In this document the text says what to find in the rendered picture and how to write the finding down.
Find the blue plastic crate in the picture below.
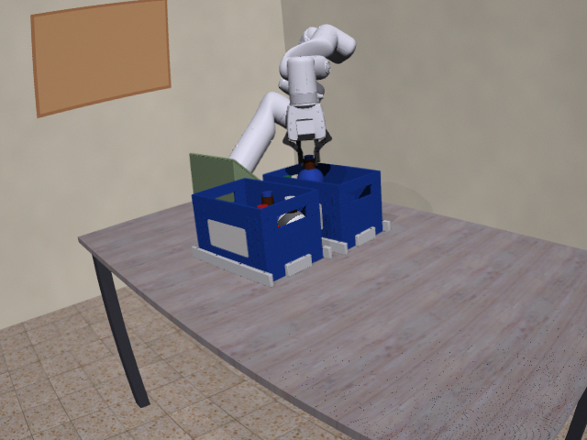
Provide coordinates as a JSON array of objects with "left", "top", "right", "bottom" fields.
[
  {"left": 271, "top": 163, "right": 382, "bottom": 249},
  {"left": 194, "top": 178, "right": 323, "bottom": 281}
]

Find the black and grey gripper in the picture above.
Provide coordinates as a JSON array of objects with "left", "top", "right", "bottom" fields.
[{"left": 282, "top": 102, "right": 332, "bottom": 167}]

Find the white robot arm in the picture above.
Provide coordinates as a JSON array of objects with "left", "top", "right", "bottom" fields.
[{"left": 228, "top": 25, "right": 356, "bottom": 173}]

